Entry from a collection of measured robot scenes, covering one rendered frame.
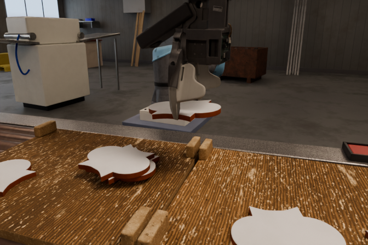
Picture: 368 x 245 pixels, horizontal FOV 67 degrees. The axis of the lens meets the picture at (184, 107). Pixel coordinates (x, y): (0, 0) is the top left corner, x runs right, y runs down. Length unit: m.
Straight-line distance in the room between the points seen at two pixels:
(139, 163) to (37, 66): 4.15
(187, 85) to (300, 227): 0.25
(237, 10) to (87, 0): 5.97
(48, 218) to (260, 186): 0.33
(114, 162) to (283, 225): 0.29
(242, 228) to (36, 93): 4.47
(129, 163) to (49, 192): 0.13
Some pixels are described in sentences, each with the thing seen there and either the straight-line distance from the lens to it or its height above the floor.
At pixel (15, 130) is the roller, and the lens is 0.94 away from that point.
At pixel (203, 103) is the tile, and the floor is 1.06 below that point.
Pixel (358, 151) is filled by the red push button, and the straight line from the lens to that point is 0.75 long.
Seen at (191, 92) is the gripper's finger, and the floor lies 1.10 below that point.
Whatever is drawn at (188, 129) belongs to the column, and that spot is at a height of 0.87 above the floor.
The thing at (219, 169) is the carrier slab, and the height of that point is 0.94.
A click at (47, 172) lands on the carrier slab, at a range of 0.59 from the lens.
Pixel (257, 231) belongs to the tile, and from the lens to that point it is 0.40.
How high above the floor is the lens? 1.19
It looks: 15 degrees down
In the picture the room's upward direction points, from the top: straight up
